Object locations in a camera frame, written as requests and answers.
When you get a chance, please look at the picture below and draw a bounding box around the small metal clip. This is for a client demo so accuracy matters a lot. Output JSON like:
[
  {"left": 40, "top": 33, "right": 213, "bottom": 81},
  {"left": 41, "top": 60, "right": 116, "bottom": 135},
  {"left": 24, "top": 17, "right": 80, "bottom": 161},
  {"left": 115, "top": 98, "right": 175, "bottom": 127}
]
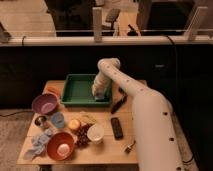
[{"left": 124, "top": 140, "right": 136, "bottom": 154}]

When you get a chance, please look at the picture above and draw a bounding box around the small metal cup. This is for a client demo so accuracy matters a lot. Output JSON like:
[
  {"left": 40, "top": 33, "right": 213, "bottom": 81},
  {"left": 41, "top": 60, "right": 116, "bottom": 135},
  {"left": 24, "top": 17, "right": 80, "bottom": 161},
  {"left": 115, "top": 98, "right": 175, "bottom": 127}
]
[{"left": 34, "top": 116, "right": 48, "bottom": 130}]

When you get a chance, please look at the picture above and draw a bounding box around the dark red grapes bunch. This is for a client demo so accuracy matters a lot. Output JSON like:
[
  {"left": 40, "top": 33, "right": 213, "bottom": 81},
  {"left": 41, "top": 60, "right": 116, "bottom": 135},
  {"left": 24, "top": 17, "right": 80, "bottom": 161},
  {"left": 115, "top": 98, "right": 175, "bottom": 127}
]
[{"left": 76, "top": 124, "right": 91, "bottom": 148}]

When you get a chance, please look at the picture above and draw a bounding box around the black remote control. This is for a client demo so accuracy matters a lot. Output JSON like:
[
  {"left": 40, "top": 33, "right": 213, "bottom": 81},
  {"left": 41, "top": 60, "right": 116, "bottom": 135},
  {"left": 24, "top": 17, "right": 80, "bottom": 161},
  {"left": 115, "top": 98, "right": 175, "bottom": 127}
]
[{"left": 111, "top": 117, "right": 123, "bottom": 140}]

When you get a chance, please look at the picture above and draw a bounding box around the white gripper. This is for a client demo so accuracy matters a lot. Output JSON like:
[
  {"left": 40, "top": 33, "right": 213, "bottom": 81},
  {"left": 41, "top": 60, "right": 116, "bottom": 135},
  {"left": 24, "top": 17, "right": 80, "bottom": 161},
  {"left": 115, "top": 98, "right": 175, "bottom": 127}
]
[{"left": 92, "top": 72, "right": 111, "bottom": 96}]

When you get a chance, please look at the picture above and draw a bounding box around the wooden table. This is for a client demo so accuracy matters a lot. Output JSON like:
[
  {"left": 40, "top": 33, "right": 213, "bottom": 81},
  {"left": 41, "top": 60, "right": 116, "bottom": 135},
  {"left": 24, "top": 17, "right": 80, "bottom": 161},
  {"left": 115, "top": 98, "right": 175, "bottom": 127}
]
[{"left": 16, "top": 79, "right": 148, "bottom": 166}]

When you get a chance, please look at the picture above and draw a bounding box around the white cup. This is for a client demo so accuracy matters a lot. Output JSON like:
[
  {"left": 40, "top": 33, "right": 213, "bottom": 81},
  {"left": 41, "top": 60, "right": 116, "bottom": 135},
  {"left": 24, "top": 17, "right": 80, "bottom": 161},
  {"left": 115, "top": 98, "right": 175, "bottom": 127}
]
[{"left": 87, "top": 124, "right": 104, "bottom": 144}]

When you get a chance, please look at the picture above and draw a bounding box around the green plastic tray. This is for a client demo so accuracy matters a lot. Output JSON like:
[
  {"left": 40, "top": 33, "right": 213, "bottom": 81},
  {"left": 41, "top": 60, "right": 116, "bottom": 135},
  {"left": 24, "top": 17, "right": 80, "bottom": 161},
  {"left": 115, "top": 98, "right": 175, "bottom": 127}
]
[{"left": 61, "top": 74, "right": 112, "bottom": 107}]

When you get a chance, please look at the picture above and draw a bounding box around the black handled knife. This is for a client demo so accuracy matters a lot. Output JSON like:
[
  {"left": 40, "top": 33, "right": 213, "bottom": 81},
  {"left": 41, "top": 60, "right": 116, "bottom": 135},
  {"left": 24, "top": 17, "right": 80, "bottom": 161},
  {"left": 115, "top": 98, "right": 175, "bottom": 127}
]
[{"left": 111, "top": 88, "right": 127, "bottom": 114}]

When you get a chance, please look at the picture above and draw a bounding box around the orange carrot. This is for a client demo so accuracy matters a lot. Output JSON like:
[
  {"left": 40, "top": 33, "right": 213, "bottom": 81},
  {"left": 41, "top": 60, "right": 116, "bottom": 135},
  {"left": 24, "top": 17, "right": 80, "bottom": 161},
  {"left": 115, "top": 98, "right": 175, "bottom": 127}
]
[{"left": 46, "top": 86, "right": 61, "bottom": 98}]

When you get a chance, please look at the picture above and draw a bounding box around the yellow orange fruit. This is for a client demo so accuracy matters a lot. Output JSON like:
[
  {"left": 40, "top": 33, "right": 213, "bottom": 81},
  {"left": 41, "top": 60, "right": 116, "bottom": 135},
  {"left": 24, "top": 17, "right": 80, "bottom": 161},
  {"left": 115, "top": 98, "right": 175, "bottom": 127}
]
[{"left": 68, "top": 119, "right": 81, "bottom": 131}]

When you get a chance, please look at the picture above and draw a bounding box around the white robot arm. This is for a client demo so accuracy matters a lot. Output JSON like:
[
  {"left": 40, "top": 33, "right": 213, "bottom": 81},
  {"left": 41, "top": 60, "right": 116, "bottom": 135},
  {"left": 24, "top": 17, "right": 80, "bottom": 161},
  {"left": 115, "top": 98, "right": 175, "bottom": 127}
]
[{"left": 92, "top": 58, "right": 184, "bottom": 171}]

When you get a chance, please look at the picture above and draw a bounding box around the black office chair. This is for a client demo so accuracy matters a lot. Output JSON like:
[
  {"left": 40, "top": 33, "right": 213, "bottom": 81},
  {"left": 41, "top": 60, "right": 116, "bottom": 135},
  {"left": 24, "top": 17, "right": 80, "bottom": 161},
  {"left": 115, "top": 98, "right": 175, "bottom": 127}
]
[{"left": 102, "top": 8, "right": 120, "bottom": 36}]

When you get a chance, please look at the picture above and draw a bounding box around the white egg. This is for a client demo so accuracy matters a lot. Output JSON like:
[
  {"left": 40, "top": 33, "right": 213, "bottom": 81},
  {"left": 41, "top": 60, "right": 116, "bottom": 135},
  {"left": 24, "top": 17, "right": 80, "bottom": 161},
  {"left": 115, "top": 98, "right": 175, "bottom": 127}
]
[{"left": 57, "top": 144, "right": 70, "bottom": 156}]

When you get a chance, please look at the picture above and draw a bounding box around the blue grey sponge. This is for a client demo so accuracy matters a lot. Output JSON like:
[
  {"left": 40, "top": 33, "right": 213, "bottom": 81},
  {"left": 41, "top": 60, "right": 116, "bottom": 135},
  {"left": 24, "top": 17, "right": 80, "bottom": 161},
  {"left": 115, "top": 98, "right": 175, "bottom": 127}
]
[{"left": 94, "top": 94, "right": 105, "bottom": 101}]

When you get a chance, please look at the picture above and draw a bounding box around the white horizontal rail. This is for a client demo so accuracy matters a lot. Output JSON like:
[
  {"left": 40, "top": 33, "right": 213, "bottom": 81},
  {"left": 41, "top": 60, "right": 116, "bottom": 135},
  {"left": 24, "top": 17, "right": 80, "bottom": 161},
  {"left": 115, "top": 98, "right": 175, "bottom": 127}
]
[{"left": 0, "top": 36, "right": 213, "bottom": 47}]

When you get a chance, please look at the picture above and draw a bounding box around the light blue cloth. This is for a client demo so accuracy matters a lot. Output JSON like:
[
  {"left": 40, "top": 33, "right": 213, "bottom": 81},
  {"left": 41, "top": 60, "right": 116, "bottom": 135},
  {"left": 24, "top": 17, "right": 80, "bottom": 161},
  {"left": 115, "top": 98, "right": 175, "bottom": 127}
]
[{"left": 23, "top": 129, "right": 53, "bottom": 160}]

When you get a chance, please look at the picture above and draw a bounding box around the blue plastic cup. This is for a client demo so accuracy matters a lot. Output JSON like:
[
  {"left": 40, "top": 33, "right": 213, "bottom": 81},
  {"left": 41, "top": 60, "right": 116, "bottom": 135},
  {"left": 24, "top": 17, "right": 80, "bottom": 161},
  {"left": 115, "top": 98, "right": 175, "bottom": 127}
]
[{"left": 50, "top": 112, "right": 65, "bottom": 129}]

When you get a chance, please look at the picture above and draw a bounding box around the purple bowl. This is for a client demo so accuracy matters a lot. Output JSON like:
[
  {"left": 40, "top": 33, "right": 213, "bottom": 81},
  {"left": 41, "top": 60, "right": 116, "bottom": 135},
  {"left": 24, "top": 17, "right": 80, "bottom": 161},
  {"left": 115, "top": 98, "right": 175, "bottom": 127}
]
[{"left": 32, "top": 93, "right": 58, "bottom": 115}]

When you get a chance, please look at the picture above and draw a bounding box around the orange red bowl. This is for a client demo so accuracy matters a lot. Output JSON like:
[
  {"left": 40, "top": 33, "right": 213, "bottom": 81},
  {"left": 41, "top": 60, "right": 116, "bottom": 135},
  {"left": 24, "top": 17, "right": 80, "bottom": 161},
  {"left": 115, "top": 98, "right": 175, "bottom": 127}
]
[{"left": 46, "top": 132, "right": 74, "bottom": 161}]

